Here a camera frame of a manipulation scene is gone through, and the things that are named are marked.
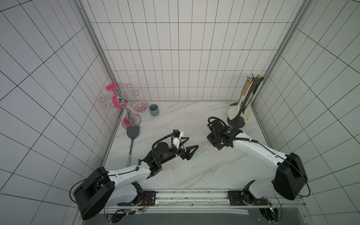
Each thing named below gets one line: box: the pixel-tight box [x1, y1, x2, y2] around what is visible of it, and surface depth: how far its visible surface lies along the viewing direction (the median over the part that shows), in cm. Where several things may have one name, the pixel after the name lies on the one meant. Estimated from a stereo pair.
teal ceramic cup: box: [149, 104, 160, 117], surface depth 111 cm
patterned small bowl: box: [132, 100, 149, 113], surface depth 116 cm
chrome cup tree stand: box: [100, 83, 142, 130], surface depth 96 cm
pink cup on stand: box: [105, 83, 127, 110], surface depth 92 cm
